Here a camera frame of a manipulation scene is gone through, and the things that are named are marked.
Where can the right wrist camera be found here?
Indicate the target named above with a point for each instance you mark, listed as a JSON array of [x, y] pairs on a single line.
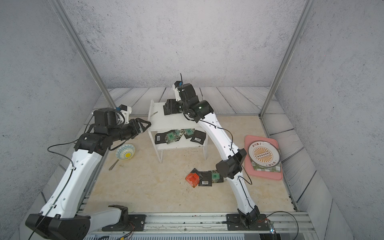
[[178, 88]]

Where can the black barcode tea bag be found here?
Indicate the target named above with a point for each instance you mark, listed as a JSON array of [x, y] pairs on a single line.
[[198, 137], [161, 138]]

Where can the small green tea bag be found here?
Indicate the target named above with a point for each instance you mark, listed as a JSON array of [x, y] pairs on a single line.
[[188, 133], [216, 177]]

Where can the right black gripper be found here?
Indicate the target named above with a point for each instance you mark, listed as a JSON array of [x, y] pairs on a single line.
[[172, 106]]

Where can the round patterned plate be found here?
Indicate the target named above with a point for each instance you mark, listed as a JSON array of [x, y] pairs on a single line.
[[264, 154]]

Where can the green crumpled tea bag lower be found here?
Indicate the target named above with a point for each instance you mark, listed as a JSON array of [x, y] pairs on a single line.
[[173, 136]]

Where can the left metal frame post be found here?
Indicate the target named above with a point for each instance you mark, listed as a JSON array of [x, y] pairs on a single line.
[[72, 33]]

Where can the pink tray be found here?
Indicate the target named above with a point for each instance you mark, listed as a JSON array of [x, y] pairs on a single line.
[[248, 164]]

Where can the black barcode tea bag lower right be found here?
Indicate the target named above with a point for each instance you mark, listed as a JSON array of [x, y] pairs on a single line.
[[198, 137]]

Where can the checkered cloth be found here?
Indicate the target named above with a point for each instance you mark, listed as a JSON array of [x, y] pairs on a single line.
[[275, 169]]

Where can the yellow patterned bowl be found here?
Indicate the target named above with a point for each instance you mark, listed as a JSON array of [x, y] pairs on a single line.
[[125, 152]]

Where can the metal base rail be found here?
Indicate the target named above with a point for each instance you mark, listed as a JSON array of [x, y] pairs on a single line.
[[214, 226]]

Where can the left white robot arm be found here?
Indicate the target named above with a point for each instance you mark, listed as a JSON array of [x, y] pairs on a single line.
[[58, 218]]

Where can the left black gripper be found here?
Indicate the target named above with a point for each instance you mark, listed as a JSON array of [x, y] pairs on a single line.
[[135, 130]]

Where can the white two-tier shelf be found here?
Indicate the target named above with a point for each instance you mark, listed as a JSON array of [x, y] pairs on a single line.
[[162, 123]]

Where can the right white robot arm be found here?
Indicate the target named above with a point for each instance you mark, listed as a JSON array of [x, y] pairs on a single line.
[[231, 165]]

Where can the metal spoon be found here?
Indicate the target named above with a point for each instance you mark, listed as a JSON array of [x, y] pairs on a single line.
[[113, 165]]

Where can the right metal frame post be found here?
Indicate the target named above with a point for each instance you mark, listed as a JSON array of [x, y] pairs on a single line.
[[305, 15]]

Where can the black barcode tea bag lower left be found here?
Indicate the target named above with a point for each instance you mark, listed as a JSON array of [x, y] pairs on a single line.
[[161, 138]]

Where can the metal frame post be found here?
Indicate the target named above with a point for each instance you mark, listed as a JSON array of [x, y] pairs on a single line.
[[72, 33], [305, 15]]

